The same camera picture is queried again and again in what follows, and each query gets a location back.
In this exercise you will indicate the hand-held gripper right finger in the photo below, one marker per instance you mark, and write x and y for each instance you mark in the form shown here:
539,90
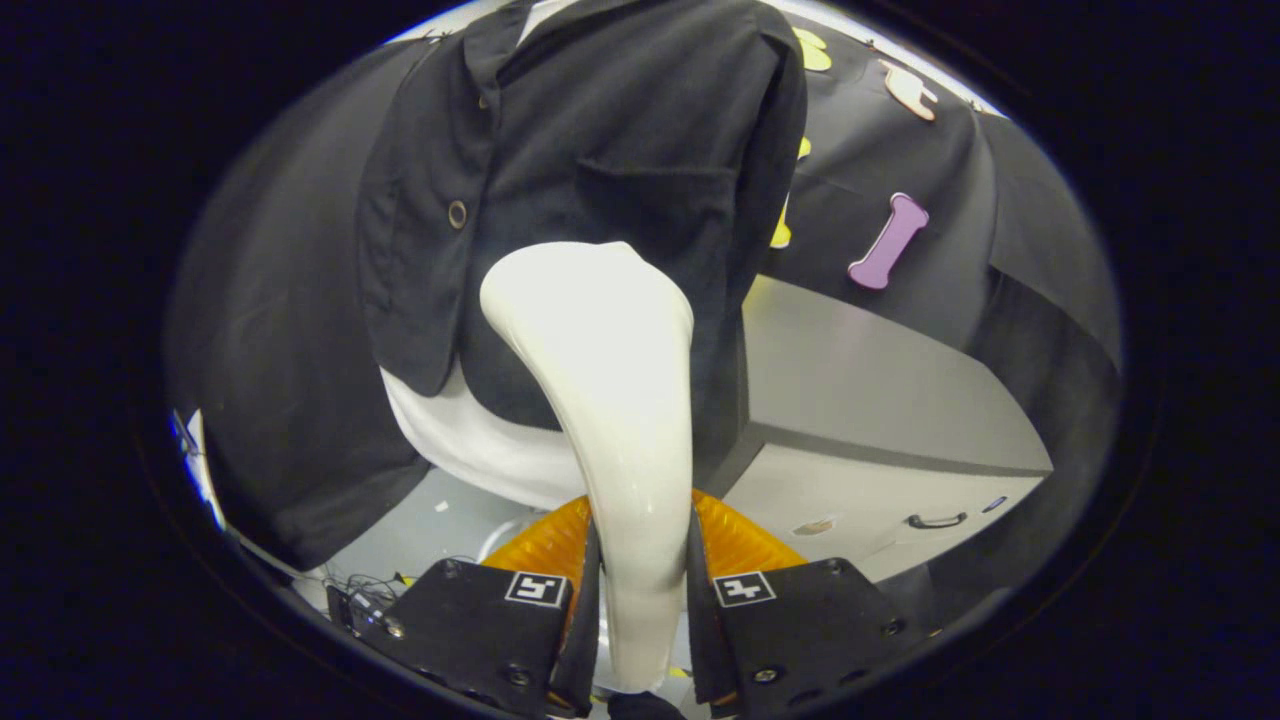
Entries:
810,630

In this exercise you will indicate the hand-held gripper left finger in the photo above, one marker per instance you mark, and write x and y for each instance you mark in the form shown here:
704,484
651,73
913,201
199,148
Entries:
480,630

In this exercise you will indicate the black suit jacket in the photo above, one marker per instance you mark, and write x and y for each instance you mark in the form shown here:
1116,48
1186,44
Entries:
600,130

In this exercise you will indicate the small black device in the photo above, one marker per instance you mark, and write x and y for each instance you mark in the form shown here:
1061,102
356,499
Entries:
355,608

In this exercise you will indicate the grey cabinet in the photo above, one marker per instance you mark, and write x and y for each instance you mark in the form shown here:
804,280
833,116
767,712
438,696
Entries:
880,390

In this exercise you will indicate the black backdrop cloth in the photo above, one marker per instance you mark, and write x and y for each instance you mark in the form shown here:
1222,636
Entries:
270,300

